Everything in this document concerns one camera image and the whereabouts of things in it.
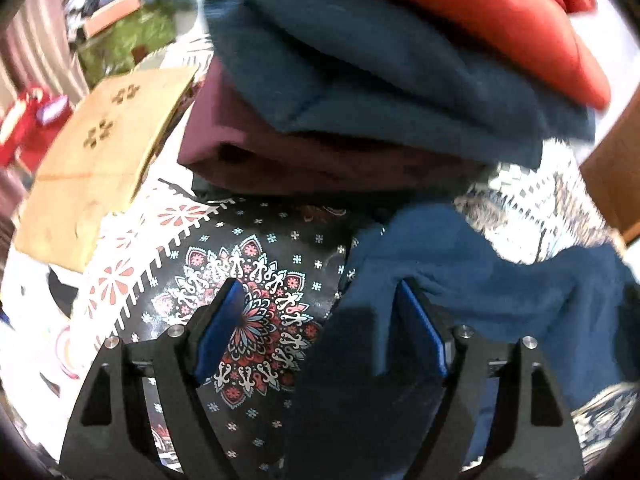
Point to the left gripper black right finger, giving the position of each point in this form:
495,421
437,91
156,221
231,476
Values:
531,436

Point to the maroon folded garment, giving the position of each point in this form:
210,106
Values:
227,143

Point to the orange box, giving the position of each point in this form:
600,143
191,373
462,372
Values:
108,15

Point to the red folded garment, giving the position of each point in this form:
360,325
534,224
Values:
537,36

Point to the dark teal folded garment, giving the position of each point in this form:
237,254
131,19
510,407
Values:
389,71

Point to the patchwork patterned bedspread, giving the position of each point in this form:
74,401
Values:
155,263

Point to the navy patterned hoodie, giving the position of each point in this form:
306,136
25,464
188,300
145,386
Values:
362,406

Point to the red plush toy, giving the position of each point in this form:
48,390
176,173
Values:
31,125

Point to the green patterned cloth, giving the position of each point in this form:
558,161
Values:
120,47

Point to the striped maroon curtain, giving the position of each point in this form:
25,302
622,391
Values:
35,52

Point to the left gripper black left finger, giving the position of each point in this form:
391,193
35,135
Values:
109,434

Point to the brown wooden door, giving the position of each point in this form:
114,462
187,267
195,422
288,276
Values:
611,175

